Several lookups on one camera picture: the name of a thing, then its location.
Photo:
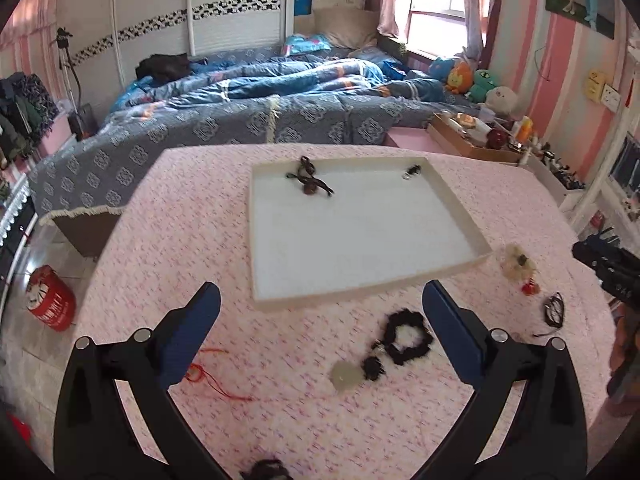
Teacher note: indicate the pink curtain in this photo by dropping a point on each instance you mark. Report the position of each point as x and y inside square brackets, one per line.
[480, 10]
[395, 0]

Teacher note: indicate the blue quilt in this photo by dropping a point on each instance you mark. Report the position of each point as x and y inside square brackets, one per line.
[280, 77]

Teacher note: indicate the white shallow tray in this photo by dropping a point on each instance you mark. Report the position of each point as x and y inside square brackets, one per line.
[360, 230]

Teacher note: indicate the white shelf unit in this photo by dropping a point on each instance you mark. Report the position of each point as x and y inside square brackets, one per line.
[550, 180]

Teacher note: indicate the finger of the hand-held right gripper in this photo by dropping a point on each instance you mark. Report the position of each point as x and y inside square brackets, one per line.
[590, 256]
[602, 239]

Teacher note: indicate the grey patterned bedspread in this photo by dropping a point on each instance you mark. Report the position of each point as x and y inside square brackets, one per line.
[200, 130]

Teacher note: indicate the pale jade pendant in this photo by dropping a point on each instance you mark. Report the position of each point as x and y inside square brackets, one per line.
[345, 376]

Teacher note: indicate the white plush toy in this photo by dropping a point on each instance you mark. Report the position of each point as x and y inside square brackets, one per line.
[500, 99]

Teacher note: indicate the orange bottle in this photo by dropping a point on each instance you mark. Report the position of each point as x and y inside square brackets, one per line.
[523, 130]

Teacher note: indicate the yellow wall sticker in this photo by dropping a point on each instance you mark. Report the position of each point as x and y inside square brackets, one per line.
[595, 85]

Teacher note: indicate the person's right hand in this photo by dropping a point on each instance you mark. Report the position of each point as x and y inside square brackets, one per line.
[625, 365]

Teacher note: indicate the black cloth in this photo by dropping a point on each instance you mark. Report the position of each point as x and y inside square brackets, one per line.
[162, 67]

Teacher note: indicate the white lace trim cloth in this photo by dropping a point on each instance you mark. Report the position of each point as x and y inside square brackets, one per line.
[15, 210]

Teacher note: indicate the red round ornament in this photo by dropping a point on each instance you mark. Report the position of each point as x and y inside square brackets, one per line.
[498, 139]

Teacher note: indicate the white flower hair piece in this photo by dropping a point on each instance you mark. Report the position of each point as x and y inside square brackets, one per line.
[515, 262]

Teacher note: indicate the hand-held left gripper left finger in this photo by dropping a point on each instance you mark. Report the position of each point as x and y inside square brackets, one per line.
[192, 327]

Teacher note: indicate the blue printed pillow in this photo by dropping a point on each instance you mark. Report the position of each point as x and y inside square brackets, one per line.
[307, 45]

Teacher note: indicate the cardboard box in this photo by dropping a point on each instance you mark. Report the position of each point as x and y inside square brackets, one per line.
[450, 137]

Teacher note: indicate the blue plush toy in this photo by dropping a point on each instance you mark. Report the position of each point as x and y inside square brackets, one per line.
[441, 67]

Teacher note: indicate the white sliding wardrobe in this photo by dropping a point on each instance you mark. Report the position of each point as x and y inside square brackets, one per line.
[165, 5]

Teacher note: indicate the pile of dark clothes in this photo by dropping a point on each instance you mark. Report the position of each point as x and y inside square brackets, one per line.
[25, 110]

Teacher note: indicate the white wall socket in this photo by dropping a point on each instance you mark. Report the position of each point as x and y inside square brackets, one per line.
[610, 96]

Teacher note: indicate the orange plush toy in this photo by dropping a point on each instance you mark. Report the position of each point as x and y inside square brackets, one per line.
[460, 79]

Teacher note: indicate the red knot charm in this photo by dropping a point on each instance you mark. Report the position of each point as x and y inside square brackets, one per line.
[530, 287]

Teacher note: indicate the red metal can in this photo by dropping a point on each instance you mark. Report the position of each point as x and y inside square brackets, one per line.
[50, 300]

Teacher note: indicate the pink box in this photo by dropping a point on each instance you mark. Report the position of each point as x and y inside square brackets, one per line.
[410, 140]

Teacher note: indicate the beige pillow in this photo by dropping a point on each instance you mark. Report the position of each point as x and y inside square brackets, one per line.
[352, 27]

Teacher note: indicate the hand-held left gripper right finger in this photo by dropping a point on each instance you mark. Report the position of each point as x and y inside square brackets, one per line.
[450, 330]

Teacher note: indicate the green plush toy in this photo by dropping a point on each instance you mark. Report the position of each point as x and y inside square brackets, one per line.
[482, 84]

